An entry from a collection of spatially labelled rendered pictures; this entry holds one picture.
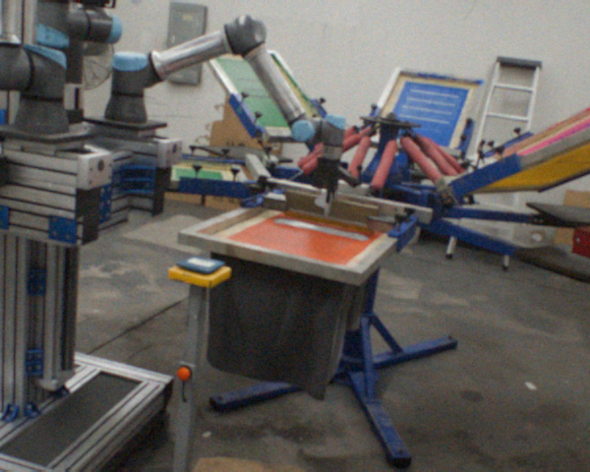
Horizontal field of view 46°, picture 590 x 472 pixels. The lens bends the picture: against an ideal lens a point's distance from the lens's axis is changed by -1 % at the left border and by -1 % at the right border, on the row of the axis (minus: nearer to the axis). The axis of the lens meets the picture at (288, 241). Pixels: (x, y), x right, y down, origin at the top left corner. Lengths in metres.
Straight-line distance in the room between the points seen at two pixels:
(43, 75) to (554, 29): 5.15
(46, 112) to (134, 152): 0.51
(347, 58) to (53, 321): 4.87
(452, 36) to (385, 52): 0.62
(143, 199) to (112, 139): 0.23
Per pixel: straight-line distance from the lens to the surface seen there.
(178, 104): 7.53
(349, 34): 6.84
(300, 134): 2.38
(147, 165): 2.46
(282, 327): 2.20
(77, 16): 1.82
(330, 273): 1.99
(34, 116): 2.07
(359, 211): 2.54
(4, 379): 2.63
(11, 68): 2.01
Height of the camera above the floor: 1.55
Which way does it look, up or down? 15 degrees down
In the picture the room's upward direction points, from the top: 7 degrees clockwise
